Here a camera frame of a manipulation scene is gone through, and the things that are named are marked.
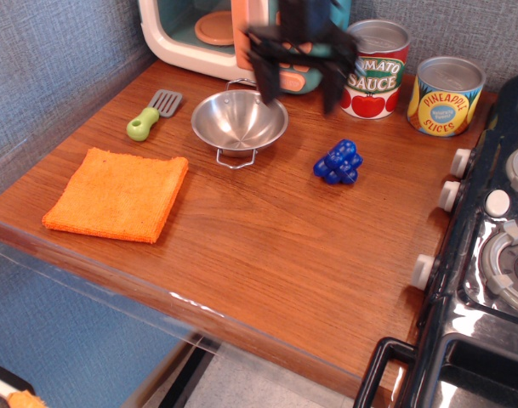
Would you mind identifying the white stove knob front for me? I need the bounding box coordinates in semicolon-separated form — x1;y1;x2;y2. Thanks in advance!
411;254;435;291

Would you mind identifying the grey stove burner front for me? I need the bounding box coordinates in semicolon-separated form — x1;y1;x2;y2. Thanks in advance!
480;220;518;310

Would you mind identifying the stainless steel pot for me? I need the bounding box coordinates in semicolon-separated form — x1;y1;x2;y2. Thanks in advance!
191;78;289;170

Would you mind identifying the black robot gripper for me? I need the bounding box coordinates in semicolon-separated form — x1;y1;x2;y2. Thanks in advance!
245;1;358;114

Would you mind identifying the white round stove button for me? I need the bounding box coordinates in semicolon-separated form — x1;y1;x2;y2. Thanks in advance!
485;190;510;218

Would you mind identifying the peach microwave turntable plate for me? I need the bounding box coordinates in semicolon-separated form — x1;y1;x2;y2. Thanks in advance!
194;10;234;46

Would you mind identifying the white stove knob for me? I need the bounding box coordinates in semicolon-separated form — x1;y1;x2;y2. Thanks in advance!
450;149;472;179
411;254;435;291
437;181;461;213

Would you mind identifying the white stove knob middle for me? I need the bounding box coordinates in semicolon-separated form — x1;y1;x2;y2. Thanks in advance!
437;181;461;213

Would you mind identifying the tomato sauce can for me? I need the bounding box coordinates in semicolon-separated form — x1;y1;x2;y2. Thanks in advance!
340;19;411;119

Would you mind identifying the orange folded cloth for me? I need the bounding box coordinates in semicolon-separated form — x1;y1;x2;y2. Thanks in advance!
42;148;189;244

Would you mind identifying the teal toy microwave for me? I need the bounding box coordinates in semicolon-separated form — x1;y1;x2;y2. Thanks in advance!
138;1;349;94

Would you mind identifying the orange object bottom left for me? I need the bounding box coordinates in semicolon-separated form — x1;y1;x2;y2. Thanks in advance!
7;390;47;408

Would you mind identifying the blue toy grape bunch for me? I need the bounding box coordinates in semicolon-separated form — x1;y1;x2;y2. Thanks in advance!
313;139;363;184

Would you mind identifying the green handled grey spatula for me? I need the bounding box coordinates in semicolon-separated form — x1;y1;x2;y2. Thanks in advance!
126;89;183;142

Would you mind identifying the black toy stove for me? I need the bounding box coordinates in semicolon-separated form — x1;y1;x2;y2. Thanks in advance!
355;76;518;407

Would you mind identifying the pineapple slices can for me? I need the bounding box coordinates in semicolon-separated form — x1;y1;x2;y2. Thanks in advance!
407;56;486;137

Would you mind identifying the white stove knob rear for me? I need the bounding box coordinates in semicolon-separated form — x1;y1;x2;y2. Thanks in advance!
450;149;472;179

